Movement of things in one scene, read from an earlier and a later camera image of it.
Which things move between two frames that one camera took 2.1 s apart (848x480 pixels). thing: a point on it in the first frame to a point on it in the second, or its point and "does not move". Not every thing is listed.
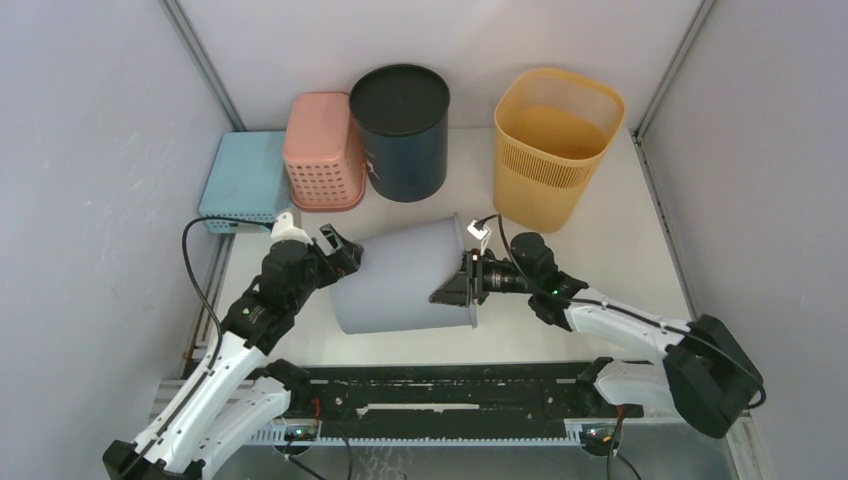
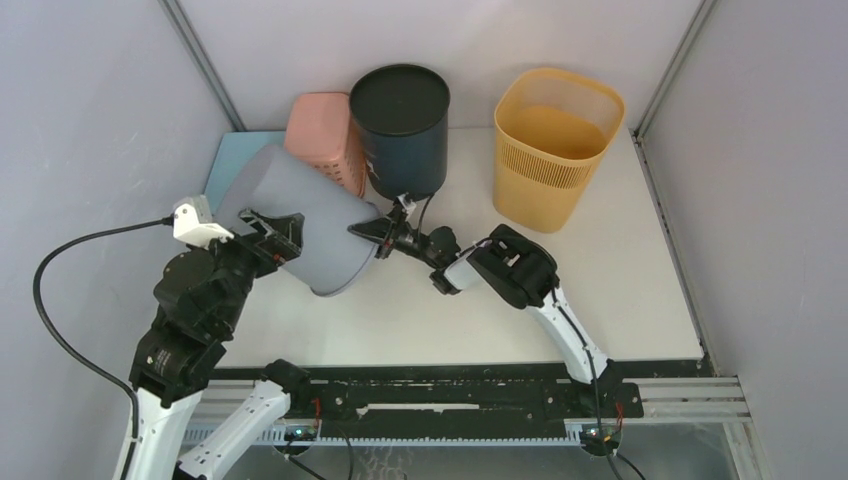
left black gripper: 345,261 to 279,238
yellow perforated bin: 551,129 does not move
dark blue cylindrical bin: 402,112 does not move
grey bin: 399,274 to 274,183
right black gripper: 467,285 to 386,230
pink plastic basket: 324,155 does not move
